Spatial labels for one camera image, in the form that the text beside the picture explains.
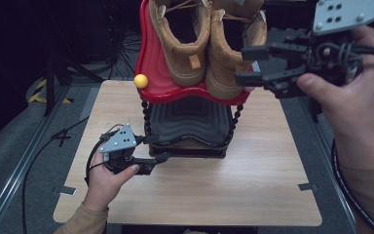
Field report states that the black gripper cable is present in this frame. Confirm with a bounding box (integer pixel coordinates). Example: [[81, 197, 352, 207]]
[[84, 124, 125, 187], [330, 137, 374, 234]]

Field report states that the person's left hand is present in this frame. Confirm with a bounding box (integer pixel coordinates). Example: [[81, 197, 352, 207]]
[[83, 150, 141, 213]]

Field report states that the thin black floor cable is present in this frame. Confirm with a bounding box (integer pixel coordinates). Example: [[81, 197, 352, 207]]
[[20, 116, 91, 234]]

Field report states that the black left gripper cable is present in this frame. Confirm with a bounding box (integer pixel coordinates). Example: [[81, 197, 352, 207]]
[[84, 124, 125, 187]]

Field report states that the metal floor rail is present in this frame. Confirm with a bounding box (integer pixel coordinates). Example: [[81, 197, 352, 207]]
[[296, 97, 359, 234], [0, 82, 72, 234]]

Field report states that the black tripod stand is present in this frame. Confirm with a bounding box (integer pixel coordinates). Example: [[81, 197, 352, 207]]
[[43, 55, 106, 117]]

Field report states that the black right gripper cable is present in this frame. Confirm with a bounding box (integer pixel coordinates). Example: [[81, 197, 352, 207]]
[[330, 137, 374, 234]]

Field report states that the yellow ball knob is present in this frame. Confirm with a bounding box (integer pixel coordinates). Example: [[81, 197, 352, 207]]
[[133, 73, 149, 90]]

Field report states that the person's right hand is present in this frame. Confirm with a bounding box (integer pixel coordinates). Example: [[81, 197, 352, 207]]
[[296, 25, 374, 171]]

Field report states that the bundle of black cables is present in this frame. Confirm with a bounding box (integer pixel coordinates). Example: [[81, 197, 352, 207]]
[[105, 30, 144, 81]]

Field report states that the red and black shoe rack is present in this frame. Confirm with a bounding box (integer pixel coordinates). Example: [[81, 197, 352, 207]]
[[134, 0, 252, 160]]

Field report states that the tan leather boot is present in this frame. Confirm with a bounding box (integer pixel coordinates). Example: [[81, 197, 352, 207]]
[[148, 0, 212, 88], [204, 0, 269, 101]]

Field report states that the yellow and black floor tape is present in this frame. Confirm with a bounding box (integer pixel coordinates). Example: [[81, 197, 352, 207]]
[[28, 78, 74, 105]]

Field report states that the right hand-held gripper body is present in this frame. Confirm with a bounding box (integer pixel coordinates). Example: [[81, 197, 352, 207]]
[[262, 0, 374, 99]]

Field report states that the black tape mark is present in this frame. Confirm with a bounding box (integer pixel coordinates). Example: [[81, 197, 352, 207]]
[[51, 129, 72, 148]]

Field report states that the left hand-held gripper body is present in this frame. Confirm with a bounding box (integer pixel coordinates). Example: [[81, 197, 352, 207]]
[[97, 123, 145, 174]]

